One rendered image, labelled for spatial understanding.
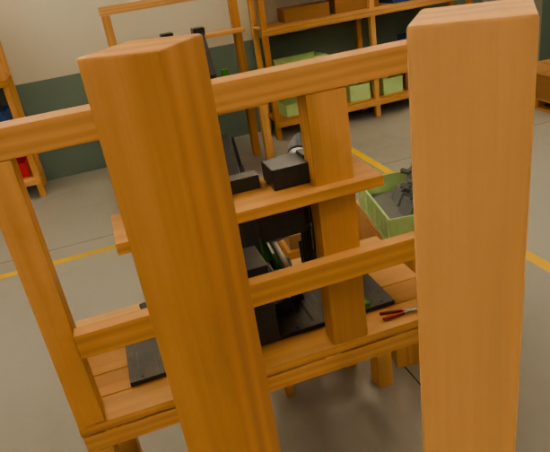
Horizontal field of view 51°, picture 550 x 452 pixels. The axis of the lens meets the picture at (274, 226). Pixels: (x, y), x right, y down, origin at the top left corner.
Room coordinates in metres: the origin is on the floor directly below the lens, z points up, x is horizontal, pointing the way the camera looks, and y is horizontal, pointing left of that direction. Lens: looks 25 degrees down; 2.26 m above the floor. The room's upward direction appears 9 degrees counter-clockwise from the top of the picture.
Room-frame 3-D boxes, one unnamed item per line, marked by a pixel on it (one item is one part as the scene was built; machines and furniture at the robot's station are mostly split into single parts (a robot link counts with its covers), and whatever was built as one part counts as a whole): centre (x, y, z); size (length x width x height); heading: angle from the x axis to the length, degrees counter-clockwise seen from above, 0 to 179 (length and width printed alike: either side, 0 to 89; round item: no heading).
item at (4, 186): (1.75, 0.07, 1.36); 1.49 x 0.09 x 0.97; 104
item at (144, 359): (2.04, 0.14, 0.89); 1.10 x 0.42 x 0.02; 104
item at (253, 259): (1.88, 0.21, 1.07); 0.30 x 0.18 x 0.34; 104
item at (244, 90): (1.75, 0.07, 1.89); 1.50 x 0.09 x 0.09; 104
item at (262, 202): (1.79, 0.08, 1.52); 0.90 x 0.25 x 0.04; 104
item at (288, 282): (1.69, 0.05, 1.23); 1.30 x 0.05 x 0.09; 104
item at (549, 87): (7.06, -3.91, 0.22); 1.20 x 0.81 x 0.44; 9
